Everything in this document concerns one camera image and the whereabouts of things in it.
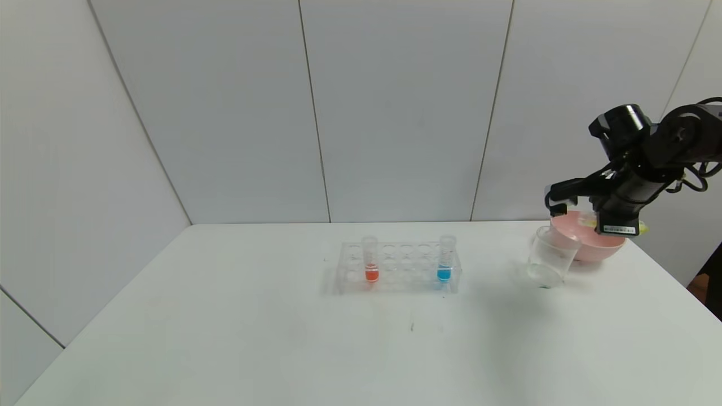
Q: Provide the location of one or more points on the test tube with blue pigment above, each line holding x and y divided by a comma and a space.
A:
444, 274

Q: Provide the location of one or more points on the clear plastic test tube rack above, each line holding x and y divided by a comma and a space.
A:
403, 265

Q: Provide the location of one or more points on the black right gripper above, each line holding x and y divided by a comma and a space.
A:
618, 226

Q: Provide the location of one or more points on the test tube with yellow pigment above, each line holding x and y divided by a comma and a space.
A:
588, 223

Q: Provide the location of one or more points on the clear plastic beaker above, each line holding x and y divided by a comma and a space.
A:
550, 262

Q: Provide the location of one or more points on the test tube with red liquid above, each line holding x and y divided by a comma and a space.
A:
371, 274

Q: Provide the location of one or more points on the black and silver right robot arm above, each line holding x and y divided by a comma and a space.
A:
688, 135

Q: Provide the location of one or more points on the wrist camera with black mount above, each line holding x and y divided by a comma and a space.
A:
575, 186

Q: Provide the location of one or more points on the pink bowl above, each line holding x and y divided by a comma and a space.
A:
592, 245

